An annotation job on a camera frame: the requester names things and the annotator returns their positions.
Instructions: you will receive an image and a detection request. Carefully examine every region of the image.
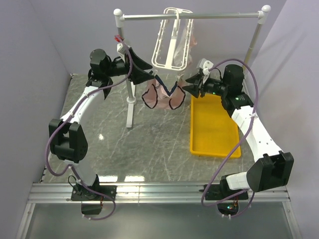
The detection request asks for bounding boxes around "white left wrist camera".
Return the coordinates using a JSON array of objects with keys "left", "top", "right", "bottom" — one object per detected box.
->
[{"left": 115, "top": 35, "right": 129, "bottom": 61}]

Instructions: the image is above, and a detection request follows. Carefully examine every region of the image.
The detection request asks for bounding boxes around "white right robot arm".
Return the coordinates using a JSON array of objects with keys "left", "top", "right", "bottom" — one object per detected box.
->
[{"left": 183, "top": 62, "right": 294, "bottom": 202}]

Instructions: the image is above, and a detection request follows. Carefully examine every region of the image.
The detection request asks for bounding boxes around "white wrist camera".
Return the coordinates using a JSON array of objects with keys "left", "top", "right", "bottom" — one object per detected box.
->
[
  {"left": 115, "top": 35, "right": 129, "bottom": 61},
  {"left": 196, "top": 58, "right": 214, "bottom": 84}
]

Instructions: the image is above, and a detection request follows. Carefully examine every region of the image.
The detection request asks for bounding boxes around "white plastic clip hanger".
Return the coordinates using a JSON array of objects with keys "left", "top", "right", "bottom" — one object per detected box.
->
[{"left": 151, "top": 7, "right": 193, "bottom": 72}]

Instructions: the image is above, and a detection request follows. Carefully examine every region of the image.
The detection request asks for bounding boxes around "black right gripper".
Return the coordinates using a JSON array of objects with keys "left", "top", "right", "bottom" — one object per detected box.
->
[{"left": 182, "top": 72, "right": 229, "bottom": 99}]

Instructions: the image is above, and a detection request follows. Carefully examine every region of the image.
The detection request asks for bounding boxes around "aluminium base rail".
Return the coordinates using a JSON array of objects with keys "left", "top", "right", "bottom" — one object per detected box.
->
[{"left": 16, "top": 181, "right": 302, "bottom": 239}]

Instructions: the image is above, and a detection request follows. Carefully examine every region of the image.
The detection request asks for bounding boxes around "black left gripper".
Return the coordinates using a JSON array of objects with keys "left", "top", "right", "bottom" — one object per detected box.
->
[{"left": 105, "top": 48, "right": 155, "bottom": 85}]

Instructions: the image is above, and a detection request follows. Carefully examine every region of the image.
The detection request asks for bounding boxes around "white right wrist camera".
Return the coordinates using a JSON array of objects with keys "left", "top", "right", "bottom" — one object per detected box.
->
[{"left": 196, "top": 58, "right": 214, "bottom": 84}]

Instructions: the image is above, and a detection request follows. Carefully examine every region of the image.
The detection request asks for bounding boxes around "yellow plastic tray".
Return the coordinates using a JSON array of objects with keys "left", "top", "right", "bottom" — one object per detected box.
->
[{"left": 190, "top": 95, "right": 240, "bottom": 158}]

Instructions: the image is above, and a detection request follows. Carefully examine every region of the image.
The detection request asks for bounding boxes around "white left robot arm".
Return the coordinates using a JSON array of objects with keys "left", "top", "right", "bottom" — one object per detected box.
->
[{"left": 45, "top": 43, "right": 153, "bottom": 221}]

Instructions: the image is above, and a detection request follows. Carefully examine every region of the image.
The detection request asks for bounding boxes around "white metal clothes rack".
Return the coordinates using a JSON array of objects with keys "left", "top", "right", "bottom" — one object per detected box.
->
[{"left": 113, "top": 4, "right": 272, "bottom": 128}]

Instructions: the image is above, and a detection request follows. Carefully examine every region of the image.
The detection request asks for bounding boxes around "white near-corner hanger clip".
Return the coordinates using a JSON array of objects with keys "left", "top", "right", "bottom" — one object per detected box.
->
[{"left": 151, "top": 70, "right": 159, "bottom": 79}]

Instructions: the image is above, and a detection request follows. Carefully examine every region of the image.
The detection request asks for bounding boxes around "white pink underwear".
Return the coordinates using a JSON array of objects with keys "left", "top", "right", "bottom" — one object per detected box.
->
[{"left": 173, "top": 26, "right": 197, "bottom": 70}]

